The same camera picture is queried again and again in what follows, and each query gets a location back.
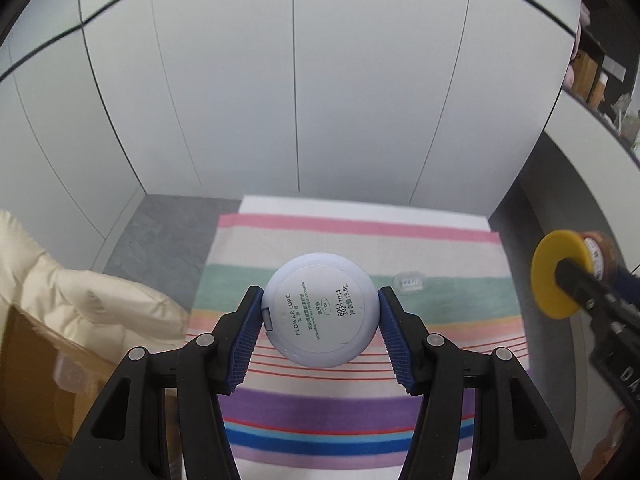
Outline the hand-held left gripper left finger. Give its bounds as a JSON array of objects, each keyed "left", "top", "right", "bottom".
[{"left": 57, "top": 286, "right": 265, "bottom": 480}]

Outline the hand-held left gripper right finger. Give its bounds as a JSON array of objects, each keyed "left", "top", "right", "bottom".
[{"left": 377, "top": 287, "right": 581, "bottom": 480}]

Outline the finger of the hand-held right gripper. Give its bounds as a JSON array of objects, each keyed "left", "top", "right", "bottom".
[
  {"left": 619, "top": 267, "right": 640, "bottom": 308},
  {"left": 552, "top": 258, "right": 628, "bottom": 333}
]

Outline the yellow lid jar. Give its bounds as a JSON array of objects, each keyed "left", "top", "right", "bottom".
[{"left": 531, "top": 230, "right": 621, "bottom": 318}]

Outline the clear oval case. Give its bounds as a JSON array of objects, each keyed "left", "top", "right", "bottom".
[{"left": 392, "top": 272, "right": 427, "bottom": 294}]

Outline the white round compact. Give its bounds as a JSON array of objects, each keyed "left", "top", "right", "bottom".
[{"left": 263, "top": 252, "right": 377, "bottom": 368}]

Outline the brown cardboard box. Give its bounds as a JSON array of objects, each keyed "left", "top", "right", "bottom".
[{"left": 0, "top": 305, "right": 181, "bottom": 480}]

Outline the person's right hand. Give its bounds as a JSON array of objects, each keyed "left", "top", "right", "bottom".
[{"left": 592, "top": 405, "right": 633, "bottom": 480}]

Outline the white curved counter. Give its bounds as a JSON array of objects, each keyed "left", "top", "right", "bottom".
[{"left": 490, "top": 95, "right": 640, "bottom": 411}]

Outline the striped cloth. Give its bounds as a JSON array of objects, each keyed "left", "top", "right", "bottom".
[{"left": 187, "top": 212, "right": 533, "bottom": 480}]

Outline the white table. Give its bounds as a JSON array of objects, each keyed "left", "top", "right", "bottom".
[{"left": 239, "top": 195, "right": 493, "bottom": 233}]

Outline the cream padded chair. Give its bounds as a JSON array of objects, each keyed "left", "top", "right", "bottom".
[{"left": 0, "top": 209, "right": 193, "bottom": 356}]

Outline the brown wooden box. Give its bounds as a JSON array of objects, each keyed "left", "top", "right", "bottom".
[{"left": 570, "top": 52, "right": 608, "bottom": 108}]

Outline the pink plush toy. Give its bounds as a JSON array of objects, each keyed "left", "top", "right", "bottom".
[{"left": 565, "top": 2, "right": 591, "bottom": 91}]

